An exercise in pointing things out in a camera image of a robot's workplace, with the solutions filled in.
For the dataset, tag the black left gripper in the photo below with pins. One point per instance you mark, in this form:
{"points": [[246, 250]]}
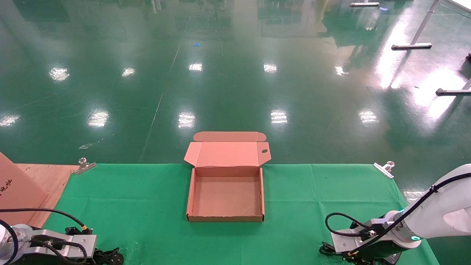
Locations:
{"points": [[55, 261]]}

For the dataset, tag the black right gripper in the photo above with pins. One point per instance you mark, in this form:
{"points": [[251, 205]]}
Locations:
{"points": [[379, 255]]}

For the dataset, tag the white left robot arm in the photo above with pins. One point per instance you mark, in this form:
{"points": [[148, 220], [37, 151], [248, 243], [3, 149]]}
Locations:
{"points": [[7, 246]]}

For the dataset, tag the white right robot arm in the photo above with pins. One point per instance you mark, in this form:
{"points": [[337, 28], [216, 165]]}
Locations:
{"points": [[445, 209]]}

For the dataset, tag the open brown cardboard box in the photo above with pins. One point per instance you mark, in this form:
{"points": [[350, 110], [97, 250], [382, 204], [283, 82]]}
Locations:
{"points": [[226, 197]]}

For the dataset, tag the brown printed cardboard sheet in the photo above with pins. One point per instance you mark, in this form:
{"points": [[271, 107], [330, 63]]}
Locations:
{"points": [[18, 187]]}

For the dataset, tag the metal binder clip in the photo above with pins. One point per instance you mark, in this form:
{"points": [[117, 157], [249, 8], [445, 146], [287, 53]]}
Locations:
{"points": [[384, 170], [85, 167]]}

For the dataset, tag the green table cloth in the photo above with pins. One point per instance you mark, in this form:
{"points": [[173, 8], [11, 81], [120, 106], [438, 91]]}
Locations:
{"points": [[228, 243]]}

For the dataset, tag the dark grey table foot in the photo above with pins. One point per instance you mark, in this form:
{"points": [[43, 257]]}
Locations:
{"points": [[452, 91]]}

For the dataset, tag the grey table leg with foot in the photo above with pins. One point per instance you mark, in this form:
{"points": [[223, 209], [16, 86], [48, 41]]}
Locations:
{"points": [[412, 46]]}

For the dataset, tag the short grey table foot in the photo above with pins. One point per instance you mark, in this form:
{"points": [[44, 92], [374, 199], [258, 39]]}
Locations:
{"points": [[364, 4]]}

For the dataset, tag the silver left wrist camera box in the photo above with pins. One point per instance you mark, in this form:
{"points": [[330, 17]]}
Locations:
{"points": [[66, 244]]}

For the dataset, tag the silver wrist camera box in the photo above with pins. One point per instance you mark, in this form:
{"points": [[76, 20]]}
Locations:
{"points": [[353, 239], [66, 244]]}

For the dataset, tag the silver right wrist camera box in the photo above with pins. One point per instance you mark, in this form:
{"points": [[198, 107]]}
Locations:
{"points": [[353, 239]]}

